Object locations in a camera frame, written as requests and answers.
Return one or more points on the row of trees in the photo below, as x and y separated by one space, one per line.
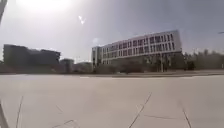
206 60

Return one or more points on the low pale building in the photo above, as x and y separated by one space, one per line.
83 67

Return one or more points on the dark wide block building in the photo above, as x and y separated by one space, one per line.
23 56

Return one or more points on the small dark building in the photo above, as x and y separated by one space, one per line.
67 65

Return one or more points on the dark kerb strip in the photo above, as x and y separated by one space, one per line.
160 74

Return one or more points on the white building with window grid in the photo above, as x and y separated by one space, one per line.
146 45

